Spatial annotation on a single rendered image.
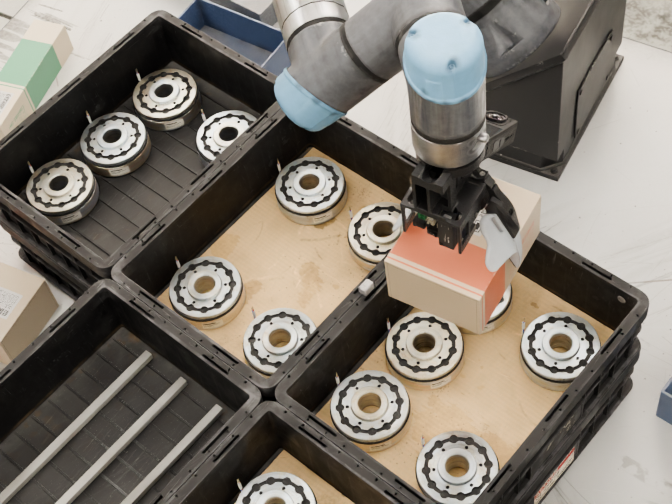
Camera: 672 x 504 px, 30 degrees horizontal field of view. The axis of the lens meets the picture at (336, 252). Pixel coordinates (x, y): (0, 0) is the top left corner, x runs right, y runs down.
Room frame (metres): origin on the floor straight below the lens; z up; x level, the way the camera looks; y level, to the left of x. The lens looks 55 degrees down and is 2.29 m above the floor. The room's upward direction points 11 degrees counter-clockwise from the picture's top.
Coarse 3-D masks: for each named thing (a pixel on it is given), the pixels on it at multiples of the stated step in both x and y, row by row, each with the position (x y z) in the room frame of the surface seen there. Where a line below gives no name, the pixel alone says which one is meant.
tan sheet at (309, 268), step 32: (352, 192) 1.12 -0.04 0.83; (384, 192) 1.11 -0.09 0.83; (256, 224) 1.09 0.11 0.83; (288, 224) 1.08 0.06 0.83; (320, 224) 1.07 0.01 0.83; (224, 256) 1.05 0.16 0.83; (256, 256) 1.04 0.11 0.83; (288, 256) 1.03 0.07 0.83; (320, 256) 1.02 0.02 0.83; (256, 288) 0.98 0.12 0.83; (288, 288) 0.97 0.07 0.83; (320, 288) 0.96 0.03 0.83; (352, 288) 0.95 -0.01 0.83; (320, 320) 0.91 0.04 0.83
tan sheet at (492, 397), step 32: (512, 288) 0.91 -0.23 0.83; (544, 288) 0.90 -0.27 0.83; (512, 320) 0.86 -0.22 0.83; (384, 352) 0.84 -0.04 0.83; (480, 352) 0.82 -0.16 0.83; (512, 352) 0.81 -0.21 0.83; (448, 384) 0.78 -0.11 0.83; (480, 384) 0.77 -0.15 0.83; (512, 384) 0.76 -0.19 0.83; (320, 416) 0.77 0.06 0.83; (416, 416) 0.74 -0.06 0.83; (448, 416) 0.73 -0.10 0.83; (480, 416) 0.72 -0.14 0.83; (512, 416) 0.72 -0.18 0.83; (416, 448) 0.70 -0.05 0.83; (512, 448) 0.67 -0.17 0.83
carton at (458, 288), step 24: (504, 192) 0.86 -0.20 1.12; (528, 192) 0.85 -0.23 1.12; (480, 216) 0.83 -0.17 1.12; (528, 216) 0.82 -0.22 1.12; (408, 240) 0.82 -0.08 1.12; (432, 240) 0.81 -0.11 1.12; (480, 240) 0.80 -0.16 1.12; (528, 240) 0.82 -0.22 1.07; (408, 264) 0.78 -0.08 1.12; (432, 264) 0.78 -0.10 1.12; (456, 264) 0.77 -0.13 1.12; (480, 264) 0.77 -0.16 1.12; (504, 264) 0.77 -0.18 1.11; (408, 288) 0.78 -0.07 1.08; (432, 288) 0.76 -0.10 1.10; (456, 288) 0.74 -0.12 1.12; (480, 288) 0.73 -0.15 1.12; (504, 288) 0.77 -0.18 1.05; (432, 312) 0.76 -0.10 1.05; (456, 312) 0.74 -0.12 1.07; (480, 312) 0.72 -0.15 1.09
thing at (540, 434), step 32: (576, 256) 0.87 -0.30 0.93; (384, 288) 0.88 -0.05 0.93; (352, 320) 0.84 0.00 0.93; (640, 320) 0.77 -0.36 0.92; (320, 352) 0.80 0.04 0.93; (608, 352) 0.73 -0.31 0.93; (288, 384) 0.77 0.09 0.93; (576, 384) 0.69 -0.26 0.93; (544, 416) 0.66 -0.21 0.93; (352, 448) 0.66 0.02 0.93; (384, 480) 0.62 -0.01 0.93; (512, 480) 0.59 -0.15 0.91
